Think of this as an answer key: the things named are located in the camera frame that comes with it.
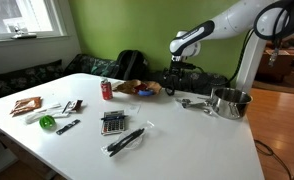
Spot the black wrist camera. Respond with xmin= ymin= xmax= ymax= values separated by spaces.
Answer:
xmin=177 ymin=61 xmax=198 ymax=72

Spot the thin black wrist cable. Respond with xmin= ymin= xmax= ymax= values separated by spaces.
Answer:
xmin=186 ymin=29 xmax=255 ymax=86

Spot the black floor cable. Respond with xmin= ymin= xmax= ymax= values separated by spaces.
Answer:
xmin=253 ymin=138 xmax=293 ymax=180

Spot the long white sachet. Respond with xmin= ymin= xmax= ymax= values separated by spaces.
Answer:
xmin=36 ymin=102 xmax=62 ymax=115

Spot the clear plastic sheet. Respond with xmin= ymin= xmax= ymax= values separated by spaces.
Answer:
xmin=124 ymin=103 xmax=142 ymax=116

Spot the red soda can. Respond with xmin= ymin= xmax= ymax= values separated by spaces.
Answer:
xmin=100 ymin=78 xmax=114 ymax=101

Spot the clear plastic bag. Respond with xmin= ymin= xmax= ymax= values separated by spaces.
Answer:
xmin=100 ymin=120 xmax=156 ymax=159

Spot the green plastic ball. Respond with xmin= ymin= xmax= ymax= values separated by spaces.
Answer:
xmin=38 ymin=114 xmax=57 ymax=131

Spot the dark floral cushion under window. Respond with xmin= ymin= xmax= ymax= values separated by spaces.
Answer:
xmin=0 ymin=59 xmax=65 ymax=103

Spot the black flat strip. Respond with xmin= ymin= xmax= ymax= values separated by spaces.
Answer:
xmin=55 ymin=118 xmax=82 ymax=136

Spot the grey desk calculator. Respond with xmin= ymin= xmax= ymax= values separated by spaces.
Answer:
xmin=100 ymin=109 xmax=127 ymax=137

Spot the small red cup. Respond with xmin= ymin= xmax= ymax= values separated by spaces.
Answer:
xmin=134 ymin=83 xmax=149 ymax=93

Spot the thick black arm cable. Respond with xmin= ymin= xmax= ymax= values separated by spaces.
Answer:
xmin=252 ymin=0 xmax=294 ymax=68

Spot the tan paper packet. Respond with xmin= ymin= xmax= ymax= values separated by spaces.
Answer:
xmin=111 ymin=80 xmax=125 ymax=92

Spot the white window frame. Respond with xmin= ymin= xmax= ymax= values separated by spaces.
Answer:
xmin=0 ymin=0 xmax=69 ymax=42

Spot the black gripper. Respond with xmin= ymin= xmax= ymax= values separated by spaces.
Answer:
xmin=162 ymin=67 xmax=185 ymax=90

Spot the blue pen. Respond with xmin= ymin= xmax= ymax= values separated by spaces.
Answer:
xmin=100 ymin=114 xmax=129 ymax=122

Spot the metal can opener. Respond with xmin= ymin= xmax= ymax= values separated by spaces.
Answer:
xmin=175 ymin=97 xmax=212 ymax=113

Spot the tan bread roll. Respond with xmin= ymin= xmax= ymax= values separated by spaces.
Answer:
xmin=117 ymin=81 xmax=135 ymax=94

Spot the stainless steel saucepan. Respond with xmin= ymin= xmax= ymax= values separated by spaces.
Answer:
xmin=205 ymin=87 xmax=254 ymax=121

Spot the black pen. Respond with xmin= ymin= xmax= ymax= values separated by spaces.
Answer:
xmin=106 ymin=127 xmax=145 ymax=152
xmin=108 ymin=131 xmax=146 ymax=158

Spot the brown snack packet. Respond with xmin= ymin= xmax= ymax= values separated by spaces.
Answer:
xmin=9 ymin=96 xmax=43 ymax=117

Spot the brown wooden cabinet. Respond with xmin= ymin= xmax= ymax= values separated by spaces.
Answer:
xmin=256 ymin=39 xmax=294 ymax=84

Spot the white windowsill object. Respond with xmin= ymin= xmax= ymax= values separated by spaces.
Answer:
xmin=10 ymin=25 xmax=38 ymax=40

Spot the green patterned floral cushion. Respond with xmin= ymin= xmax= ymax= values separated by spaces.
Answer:
xmin=63 ymin=53 xmax=119 ymax=79

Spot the black backpack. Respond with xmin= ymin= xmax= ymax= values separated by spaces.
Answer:
xmin=114 ymin=49 xmax=149 ymax=81

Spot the wide white sachet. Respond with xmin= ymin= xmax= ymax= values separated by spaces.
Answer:
xmin=24 ymin=109 xmax=70 ymax=125

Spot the blue plastic item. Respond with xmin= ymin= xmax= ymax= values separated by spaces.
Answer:
xmin=137 ymin=88 xmax=155 ymax=98

